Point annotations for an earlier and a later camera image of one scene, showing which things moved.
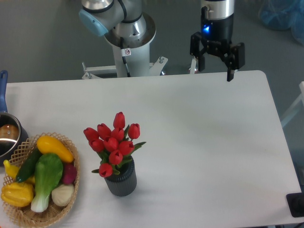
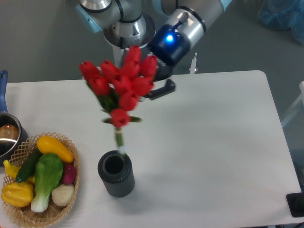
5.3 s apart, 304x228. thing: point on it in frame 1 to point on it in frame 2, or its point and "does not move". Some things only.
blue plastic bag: x=283 y=14 does not move
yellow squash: x=46 y=144 does not move
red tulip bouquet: x=114 y=146 to x=117 y=87
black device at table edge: x=295 y=202 does not move
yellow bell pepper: x=18 y=194 does not move
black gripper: x=218 y=33 to x=169 y=46
